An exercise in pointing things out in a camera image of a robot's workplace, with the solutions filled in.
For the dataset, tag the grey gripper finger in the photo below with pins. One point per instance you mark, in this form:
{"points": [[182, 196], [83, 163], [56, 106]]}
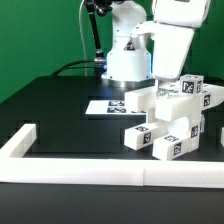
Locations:
{"points": [[162, 88]]}

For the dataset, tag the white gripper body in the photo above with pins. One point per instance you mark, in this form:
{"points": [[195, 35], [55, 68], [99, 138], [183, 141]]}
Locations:
{"points": [[171, 46]]}

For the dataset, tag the white chair back frame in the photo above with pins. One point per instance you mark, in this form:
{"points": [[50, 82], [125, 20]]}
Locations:
{"points": [[175, 106]]}

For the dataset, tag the white tagged cube nut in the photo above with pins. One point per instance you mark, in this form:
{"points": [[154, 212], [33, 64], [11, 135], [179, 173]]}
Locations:
{"points": [[191, 84], [222, 137]]}

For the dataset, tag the white chair seat part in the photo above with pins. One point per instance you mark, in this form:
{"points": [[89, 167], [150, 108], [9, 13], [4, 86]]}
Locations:
{"points": [[187, 126]]}

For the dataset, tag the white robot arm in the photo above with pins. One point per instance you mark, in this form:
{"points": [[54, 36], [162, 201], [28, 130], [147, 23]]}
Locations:
{"points": [[127, 64]]}

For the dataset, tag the white fiducial marker sheet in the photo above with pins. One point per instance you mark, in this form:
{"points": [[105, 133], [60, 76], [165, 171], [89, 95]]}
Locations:
{"points": [[109, 107]]}

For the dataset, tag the white U-shaped obstacle fence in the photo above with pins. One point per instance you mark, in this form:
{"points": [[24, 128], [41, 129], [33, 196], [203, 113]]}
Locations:
{"points": [[16, 168]]}

